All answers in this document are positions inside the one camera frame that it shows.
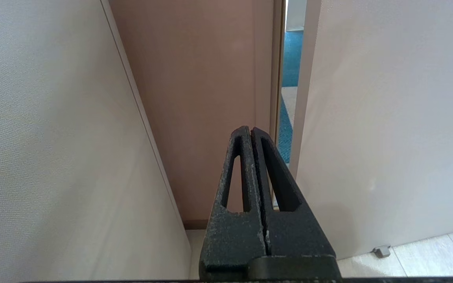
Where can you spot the dark baseboard strip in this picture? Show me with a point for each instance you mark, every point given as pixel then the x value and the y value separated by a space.
pixel 195 225

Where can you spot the cream white door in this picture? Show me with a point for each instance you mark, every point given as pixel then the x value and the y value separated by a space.
pixel 387 118

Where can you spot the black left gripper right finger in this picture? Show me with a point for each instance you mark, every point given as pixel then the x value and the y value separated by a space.
pixel 297 236

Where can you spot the grey metal door stopper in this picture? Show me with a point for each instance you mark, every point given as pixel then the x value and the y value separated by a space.
pixel 382 250

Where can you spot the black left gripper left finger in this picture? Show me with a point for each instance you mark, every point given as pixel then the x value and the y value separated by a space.
pixel 230 236

